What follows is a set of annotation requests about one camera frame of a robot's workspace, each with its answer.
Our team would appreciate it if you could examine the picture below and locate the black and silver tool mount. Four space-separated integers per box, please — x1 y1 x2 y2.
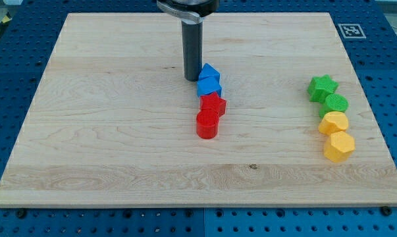
156 0 219 24

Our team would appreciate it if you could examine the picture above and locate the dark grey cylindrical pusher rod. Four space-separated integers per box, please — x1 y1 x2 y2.
181 21 203 82

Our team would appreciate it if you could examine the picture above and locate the blue triangular block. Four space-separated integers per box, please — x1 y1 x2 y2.
198 63 221 82

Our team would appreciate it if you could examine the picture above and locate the blue cube block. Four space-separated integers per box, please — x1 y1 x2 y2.
197 77 222 97

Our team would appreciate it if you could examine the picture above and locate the red star block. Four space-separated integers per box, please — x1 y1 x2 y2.
200 92 226 117

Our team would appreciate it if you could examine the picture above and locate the red cylinder block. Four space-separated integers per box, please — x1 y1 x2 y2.
196 109 219 139

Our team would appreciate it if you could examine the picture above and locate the green star block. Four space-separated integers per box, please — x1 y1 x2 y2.
307 74 339 103

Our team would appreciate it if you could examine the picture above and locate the white fiducial marker tag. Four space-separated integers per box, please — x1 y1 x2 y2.
338 23 366 39

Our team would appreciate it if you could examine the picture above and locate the green cylinder block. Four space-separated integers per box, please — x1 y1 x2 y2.
319 93 349 118

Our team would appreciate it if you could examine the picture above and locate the yellow heart block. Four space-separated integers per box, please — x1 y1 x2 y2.
318 111 349 135

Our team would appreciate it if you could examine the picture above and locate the yellow hexagon block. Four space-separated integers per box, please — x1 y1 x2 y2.
323 131 356 163

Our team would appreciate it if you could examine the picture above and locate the light wooden board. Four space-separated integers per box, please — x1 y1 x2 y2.
0 12 397 209

